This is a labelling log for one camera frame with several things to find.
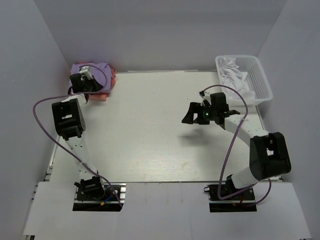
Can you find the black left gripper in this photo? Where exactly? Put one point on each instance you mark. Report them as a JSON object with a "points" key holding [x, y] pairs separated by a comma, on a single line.
{"points": [[90, 85]]}

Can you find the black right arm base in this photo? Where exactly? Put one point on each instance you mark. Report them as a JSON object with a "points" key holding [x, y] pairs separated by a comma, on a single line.
{"points": [[244, 202]]}

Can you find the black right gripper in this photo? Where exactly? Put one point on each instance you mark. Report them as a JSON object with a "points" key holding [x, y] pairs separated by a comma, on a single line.
{"points": [[198, 114]]}

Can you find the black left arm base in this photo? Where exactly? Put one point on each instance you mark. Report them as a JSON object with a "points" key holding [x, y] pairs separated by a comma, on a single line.
{"points": [[94, 195]]}

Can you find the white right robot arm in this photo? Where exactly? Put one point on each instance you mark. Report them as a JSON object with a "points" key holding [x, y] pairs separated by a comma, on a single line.
{"points": [[268, 153]]}

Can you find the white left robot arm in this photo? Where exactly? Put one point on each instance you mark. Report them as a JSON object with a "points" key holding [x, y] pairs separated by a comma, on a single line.
{"points": [[70, 123]]}

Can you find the white crumpled t-shirt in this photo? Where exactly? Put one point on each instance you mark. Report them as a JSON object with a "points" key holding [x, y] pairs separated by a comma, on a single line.
{"points": [[232, 77]]}

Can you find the folded red t-shirt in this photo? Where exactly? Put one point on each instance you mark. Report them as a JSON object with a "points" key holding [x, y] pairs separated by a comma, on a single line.
{"points": [[104, 75]]}

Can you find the purple t-shirt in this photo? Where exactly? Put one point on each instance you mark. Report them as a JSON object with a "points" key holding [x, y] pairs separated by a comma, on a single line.
{"points": [[99, 71]]}

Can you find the white plastic basket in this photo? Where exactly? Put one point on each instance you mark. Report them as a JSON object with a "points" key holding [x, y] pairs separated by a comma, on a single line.
{"points": [[256, 80]]}

